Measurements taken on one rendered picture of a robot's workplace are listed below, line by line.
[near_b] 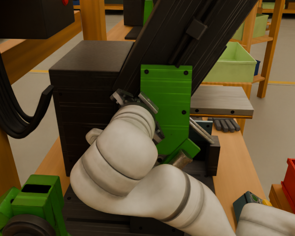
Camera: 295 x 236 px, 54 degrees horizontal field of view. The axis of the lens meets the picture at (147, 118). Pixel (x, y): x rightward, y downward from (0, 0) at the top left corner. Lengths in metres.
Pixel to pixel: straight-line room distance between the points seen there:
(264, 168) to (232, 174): 1.63
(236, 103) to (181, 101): 0.22
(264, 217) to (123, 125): 0.30
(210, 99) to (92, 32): 0.77
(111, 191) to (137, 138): 0.06
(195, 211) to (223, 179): 0.54
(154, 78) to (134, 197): 0.35
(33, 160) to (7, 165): 1.97
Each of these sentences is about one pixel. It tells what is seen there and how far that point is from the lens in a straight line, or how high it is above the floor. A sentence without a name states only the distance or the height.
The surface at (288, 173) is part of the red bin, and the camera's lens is 1.05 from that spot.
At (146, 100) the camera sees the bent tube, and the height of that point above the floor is 1.21.
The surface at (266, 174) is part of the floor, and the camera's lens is 2.50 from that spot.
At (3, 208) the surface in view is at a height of 1.14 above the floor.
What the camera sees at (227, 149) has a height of 0.90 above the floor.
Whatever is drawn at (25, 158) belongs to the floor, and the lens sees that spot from 2.69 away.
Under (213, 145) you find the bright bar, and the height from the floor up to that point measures 1.01.
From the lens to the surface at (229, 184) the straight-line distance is 0.91.
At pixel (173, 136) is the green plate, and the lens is 0.68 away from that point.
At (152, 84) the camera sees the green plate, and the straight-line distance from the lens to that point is 0.66.
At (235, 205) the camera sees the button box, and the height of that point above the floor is 0.92.
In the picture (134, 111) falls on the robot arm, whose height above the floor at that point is 1.27.
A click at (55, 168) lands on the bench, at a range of 1.01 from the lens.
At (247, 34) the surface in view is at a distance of 3.21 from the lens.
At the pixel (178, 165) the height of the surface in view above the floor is 1.07.
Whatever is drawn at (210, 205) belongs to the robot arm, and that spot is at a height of 1.20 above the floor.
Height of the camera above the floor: 1.48
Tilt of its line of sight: 29 degrees down
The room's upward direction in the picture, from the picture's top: straight up
